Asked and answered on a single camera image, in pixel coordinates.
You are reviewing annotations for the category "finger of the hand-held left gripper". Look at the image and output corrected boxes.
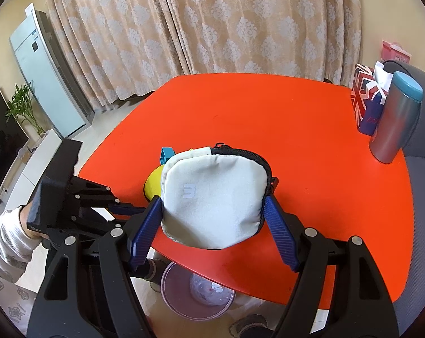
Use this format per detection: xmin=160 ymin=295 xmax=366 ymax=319
xmin=70 ymin=176 xmax=146 ymax=216
xmin=43 ymin=215 xmax=129 ymax=251

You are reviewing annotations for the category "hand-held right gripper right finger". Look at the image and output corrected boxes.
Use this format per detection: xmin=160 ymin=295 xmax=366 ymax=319
xmin=263 ymin=194 xmax=400 ymax=338

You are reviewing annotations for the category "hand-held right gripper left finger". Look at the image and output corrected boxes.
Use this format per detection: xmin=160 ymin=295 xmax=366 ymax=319
xmin=26 ymin=195 xmax=164 ymax=338

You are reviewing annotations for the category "yellow ball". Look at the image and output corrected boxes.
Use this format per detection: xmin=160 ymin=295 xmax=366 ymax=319
xmin=143 ymin=165 xmax=165 ymax=203

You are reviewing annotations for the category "clear plastic bin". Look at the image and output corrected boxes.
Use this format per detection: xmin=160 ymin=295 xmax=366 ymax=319
xmin=160 ymin=261 xmax=236 ymax=321

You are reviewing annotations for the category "grey zipper pouch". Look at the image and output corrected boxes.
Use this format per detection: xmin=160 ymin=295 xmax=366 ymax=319
xmin=160 ymin=143 xmax=278 ymax=250

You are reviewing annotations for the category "person's left forearm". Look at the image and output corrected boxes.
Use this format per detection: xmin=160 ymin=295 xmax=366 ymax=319
xmin=0 ymin=206 xmax=35 ymax=284

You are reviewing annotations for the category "person's left hand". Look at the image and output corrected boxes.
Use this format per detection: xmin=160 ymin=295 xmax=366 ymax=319
xmin=20 ymin=206 xmax=46 ymax=241

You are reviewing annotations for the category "person's left foot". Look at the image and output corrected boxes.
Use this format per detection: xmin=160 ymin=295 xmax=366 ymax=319
xmin=142 ymin=258 xmax=171 ymax=293

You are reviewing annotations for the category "person's foot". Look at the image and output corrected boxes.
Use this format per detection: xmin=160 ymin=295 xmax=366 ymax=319
xmin=142 ymin=258 xmax=171 ymax=293
xmin=230 ymin=313 xmax=273 ymax=338

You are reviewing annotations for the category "white television cabinet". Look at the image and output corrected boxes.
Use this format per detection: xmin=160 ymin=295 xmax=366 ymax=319
xmin=0 ymin=130 xmax=63 ymax=226

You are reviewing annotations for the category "blue toy block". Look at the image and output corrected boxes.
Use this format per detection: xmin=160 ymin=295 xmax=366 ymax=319
xmin=159 ymin=146 xmax=176 ymax=165

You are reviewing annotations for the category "black television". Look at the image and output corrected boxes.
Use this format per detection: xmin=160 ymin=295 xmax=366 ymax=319
xmin=0 ymin=84 xmax=29 ymax=198

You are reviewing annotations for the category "crumpled white paper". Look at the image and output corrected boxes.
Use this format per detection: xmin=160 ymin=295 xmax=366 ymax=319
xmin=189 ymin=275 xmax=231 ymax=305

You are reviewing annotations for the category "person's right foot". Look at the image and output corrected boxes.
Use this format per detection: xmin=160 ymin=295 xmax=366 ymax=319
xmin=230 ymin=313 xmax=273 ymax=338

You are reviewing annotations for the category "green bamboo plant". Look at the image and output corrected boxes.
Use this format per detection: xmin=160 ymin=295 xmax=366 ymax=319
xmin=5 ymin=83 xmax=46 ymax=136

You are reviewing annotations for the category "person's printed white top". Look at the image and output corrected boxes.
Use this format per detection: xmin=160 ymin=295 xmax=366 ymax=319
xmin=0 ymin=275 xmax=37 ymax=328

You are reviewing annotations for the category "white standing air conditioner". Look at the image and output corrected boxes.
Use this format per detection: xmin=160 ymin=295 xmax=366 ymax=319
xmin=9 ymin=3 xmax=95 ymax=139

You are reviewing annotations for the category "grey chair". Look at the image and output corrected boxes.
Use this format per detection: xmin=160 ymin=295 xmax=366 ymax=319
xmin=382 ymin=60 xmax=425 ymax=335

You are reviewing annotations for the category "flag print tissue box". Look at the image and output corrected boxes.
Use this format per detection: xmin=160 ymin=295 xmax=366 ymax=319
xmin=351 ymin=63 xmax=389 ymax=136

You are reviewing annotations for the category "grey tumbler with teal lid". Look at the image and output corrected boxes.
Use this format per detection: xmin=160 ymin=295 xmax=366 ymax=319
xmin=369 ymin=71 xmax=424 ymax=164

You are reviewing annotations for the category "white tissue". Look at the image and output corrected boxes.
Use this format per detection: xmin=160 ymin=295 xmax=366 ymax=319
xmin=373 ymin=61 xmax=396 ymax=88

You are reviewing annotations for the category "beige patterned curtain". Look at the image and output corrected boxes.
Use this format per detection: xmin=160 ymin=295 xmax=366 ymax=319
xmin=45 ymin=0 xmax=363 ymax=110

